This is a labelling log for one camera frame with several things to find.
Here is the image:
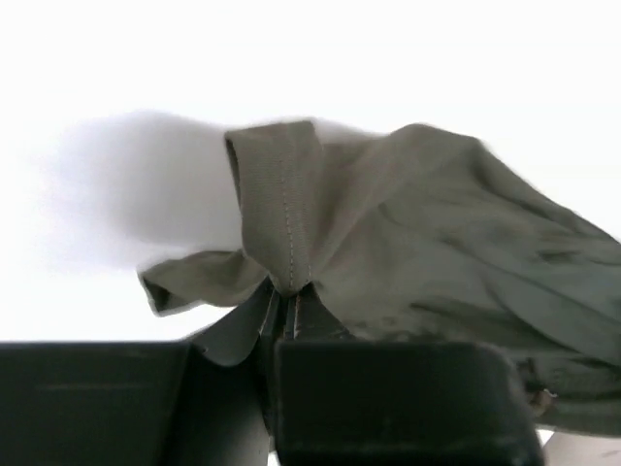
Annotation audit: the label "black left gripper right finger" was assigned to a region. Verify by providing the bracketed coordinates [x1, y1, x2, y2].
[274, 287, 544, 465]

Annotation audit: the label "olive green shorts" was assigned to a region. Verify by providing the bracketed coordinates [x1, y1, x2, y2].
[140, 120, 620, 437]

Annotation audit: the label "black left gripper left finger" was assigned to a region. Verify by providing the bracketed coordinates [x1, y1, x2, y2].
[1, 283, 276, 465]

